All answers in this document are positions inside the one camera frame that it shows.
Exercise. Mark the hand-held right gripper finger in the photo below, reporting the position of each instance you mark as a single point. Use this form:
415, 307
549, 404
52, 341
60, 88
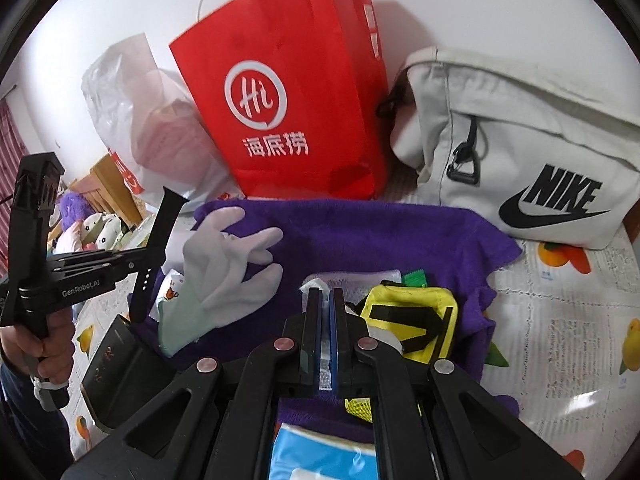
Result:
336, 345
325, 345

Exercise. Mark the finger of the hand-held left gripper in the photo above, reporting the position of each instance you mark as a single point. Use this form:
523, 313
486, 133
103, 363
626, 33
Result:
135, 258

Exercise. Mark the green snack packet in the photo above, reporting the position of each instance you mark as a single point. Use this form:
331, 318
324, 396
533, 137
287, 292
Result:
415, 279

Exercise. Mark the person's left hand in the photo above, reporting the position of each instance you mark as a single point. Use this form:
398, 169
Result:
55, 355

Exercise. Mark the white plush toy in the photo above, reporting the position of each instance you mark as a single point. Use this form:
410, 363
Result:
100, 232

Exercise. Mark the purple plush toy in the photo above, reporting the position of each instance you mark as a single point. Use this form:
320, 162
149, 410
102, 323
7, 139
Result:
72, 210

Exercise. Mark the small cartoon printed packet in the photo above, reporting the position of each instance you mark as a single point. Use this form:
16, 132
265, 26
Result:
172, 294

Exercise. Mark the white glove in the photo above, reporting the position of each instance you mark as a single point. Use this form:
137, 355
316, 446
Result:
210, 280

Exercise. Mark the wooden headboard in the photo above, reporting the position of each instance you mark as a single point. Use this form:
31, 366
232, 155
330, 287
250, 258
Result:
112, 180

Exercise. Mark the red striped curtain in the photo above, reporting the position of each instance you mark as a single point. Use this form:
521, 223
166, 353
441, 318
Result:
12, 150

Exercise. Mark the black box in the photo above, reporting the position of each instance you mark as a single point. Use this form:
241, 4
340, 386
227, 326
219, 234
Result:
125, 365

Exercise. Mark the blue tissue pack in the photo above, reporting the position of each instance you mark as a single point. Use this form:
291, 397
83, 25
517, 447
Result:
320, 455

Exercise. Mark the purple towel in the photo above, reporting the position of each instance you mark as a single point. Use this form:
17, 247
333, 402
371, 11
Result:
375, 240

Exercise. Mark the white plastic bag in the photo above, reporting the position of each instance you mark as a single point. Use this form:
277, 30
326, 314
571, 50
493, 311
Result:
115, 85

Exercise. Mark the person's dark pants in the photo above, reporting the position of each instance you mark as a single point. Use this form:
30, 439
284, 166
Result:
30, 435

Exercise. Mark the fruit printed bed sheet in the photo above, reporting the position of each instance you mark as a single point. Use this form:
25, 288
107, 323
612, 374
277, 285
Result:
560, 335

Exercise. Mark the red paper bag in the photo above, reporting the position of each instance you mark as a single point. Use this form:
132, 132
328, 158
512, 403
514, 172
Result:
300, 50

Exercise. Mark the grey zip pouch bag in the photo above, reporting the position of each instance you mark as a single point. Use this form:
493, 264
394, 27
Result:
525, 120

